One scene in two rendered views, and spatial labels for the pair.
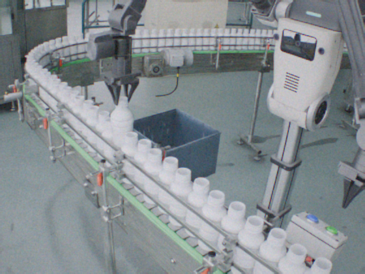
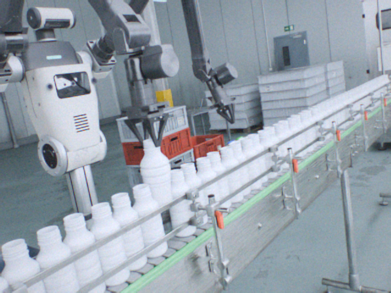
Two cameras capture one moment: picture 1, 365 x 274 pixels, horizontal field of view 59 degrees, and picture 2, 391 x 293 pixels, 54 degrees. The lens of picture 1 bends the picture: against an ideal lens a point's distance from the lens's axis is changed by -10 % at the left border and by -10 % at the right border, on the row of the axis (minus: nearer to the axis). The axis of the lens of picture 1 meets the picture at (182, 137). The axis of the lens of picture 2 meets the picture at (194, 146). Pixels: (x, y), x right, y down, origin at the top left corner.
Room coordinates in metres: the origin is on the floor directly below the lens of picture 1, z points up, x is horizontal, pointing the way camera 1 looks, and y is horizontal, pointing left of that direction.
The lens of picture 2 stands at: (1.00, 1.07, 1.39)
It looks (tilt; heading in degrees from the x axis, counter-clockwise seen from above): 10 degrees down; 262
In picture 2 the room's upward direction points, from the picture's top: 9 degrees counter-clockwise
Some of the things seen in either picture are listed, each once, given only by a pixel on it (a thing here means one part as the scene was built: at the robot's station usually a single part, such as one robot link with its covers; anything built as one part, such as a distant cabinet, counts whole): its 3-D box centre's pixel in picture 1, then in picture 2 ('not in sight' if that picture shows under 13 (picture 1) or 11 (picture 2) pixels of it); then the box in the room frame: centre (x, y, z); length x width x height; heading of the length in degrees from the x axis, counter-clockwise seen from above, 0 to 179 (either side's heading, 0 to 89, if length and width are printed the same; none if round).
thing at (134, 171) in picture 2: not in sight; (162, 167); (0.82, -2.60, 0.55); 0.61 x 0.41 x 0.22; 50
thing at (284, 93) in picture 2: not in sight; (294, 98); (-2.31, -6.38, 0.59); 1.24 x 1.03 x 1.17; 45
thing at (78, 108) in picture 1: (80, 117); (57, 271); (1.19, 0.39, 1.08); 0.06 x 0.06 x 0.17
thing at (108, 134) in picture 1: (111, 142); (148, 220); (1.02, 0.23, 1.08); 0.06 x 0.06 x 0.17
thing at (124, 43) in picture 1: (120, 45); (139, 69); (0.97, 0.19, 1.42); 0.07 x 0.06 x 0.07; 133
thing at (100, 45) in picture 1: (110, 36); (148, 52); (0.95, 0.22, 1.45); 0.12 x 0.09 x 0.12; 133
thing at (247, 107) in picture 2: not in sight; (239, 107); (-1.44, -7.46, 0.50); 1.23 x 1.05 x 1.00; 41
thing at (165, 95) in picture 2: not in sight; (166, 108); (0.01, -10.22, 0.55); 0.40 x 0.40 x 1.10; 43
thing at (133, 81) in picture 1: (123, 88); (146, 127); (0.98, 0.18, 1.29); 0.07 x 0.07 x 0.09; 43
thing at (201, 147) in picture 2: not in sight; (197, 149); (0.37, -3.16, 0.55); 0.61 x 0.41 x 0.22; 46
